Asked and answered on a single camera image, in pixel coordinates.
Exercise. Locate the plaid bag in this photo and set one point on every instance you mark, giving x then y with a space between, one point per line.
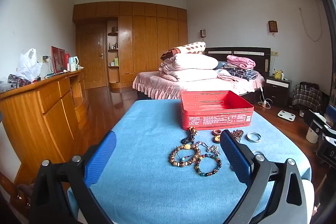
307 98

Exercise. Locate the wooden sideboard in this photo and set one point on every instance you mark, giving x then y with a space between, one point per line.
39 113

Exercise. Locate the round gold pendant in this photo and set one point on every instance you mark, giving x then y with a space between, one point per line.
216 139

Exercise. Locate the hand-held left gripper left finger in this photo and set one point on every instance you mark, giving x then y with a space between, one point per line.
101 158

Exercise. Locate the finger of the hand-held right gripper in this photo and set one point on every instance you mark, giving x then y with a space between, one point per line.
331 111
316 117

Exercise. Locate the green box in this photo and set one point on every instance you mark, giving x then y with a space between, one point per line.
116 61

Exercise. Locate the wooden wardrobe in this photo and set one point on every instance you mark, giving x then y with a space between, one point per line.
152 43

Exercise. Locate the white canister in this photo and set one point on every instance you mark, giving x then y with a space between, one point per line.
312 134

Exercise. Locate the bedside wall socket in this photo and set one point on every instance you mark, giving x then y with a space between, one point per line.
274 53

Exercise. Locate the red photo frame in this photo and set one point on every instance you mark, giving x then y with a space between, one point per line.
57 60

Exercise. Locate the yellow plush toy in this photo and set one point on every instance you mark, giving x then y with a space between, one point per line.
277 74

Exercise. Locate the bed with pink cover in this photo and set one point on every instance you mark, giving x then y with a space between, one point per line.
157 82

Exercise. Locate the dark patterned bag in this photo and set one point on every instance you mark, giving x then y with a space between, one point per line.
17 79

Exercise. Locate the folded pink quilts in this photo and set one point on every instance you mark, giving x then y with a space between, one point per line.
189 66

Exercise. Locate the brown wall ornament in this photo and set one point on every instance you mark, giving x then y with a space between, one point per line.
272 26

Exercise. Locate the blue tablecloth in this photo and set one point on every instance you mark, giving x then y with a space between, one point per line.
147 148

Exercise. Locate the spotted folded blanket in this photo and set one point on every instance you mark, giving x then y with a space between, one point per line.
191 47

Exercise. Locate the wall socket with charger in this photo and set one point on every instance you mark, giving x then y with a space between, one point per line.
46 58

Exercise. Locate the brown shoe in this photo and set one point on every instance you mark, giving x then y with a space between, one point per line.
25 195

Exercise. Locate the dark nightstand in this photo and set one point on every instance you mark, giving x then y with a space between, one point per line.
277 92

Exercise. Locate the small wall lamp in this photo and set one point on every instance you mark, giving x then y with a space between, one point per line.
202 33

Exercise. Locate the wooden door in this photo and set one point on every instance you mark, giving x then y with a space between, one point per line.
92 56

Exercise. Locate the pale electric kettle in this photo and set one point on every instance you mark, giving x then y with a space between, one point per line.
73 64

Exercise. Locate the white plastic bag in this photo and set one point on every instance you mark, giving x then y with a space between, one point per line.
29 66

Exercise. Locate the red tin box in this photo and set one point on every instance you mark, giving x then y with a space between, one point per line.
210 119

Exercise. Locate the wide silver bangle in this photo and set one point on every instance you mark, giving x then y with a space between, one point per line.
248 137

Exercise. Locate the dark wooden headboard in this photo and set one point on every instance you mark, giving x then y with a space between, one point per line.
249 52

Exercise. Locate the red thermos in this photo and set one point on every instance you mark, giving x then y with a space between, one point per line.
66 61

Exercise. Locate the white bathroom scale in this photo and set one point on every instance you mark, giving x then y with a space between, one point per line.
286 114

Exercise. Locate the folded plaid clothes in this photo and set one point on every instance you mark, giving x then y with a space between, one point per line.
244 74

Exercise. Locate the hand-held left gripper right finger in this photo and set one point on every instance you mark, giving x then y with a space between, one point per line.
235 158

